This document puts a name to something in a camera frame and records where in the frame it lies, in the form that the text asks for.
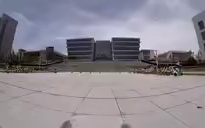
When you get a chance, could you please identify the wide stone stairs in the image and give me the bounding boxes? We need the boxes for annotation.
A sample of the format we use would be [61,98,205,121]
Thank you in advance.
[46,60,151,73]

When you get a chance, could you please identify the wide grey terraced building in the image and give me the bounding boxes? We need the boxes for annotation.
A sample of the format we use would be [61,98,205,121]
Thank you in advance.
[65,36,142,62]

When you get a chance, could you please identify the pale concrete slab pavement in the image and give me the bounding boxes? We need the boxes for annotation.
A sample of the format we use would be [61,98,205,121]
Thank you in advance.
[0,71,205,128]

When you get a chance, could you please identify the low building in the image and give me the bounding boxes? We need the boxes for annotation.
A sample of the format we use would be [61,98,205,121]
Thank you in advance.
[139,49,195,63]
[17,46,67,63]

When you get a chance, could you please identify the robot's own part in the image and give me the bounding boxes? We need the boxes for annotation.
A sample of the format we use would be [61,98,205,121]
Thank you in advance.
[120,123,132,128]
[59,120,74,128]

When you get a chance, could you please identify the dark tall building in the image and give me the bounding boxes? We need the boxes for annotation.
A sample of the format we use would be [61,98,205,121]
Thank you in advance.
[0,11,19,61]

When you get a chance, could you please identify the white building with dark windows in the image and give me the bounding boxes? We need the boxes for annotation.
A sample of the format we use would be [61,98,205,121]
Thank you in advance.
[191,9,205,63]

